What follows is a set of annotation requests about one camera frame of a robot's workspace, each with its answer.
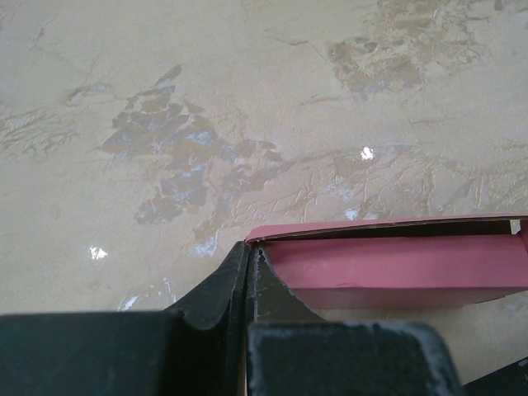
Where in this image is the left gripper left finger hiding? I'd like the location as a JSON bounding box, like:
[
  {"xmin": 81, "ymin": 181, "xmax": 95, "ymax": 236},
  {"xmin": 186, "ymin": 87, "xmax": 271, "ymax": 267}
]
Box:
[{"xmin": 1, "ymin": 242, "xmax": 250, "ymax": 395}]

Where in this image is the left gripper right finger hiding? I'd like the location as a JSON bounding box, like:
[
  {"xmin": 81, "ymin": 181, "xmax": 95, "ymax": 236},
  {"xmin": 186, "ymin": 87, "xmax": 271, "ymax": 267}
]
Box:
[{"xmin": 246, "ymin": 245, "xmax": 462, "ymax": 395}]

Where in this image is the pink paper box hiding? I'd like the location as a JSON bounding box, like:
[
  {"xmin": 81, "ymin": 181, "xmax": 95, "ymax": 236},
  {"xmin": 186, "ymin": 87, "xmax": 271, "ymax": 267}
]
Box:
[{"xmin": 246, "ymin": 214, "xmax": 527, "ymax": 309}]

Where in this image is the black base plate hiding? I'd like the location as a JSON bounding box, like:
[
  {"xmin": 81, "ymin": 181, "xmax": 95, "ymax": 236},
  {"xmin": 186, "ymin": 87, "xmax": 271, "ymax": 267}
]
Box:
[{"xmin": 464, "ymin": 357, "xmax": 528, "ymax": 396}]

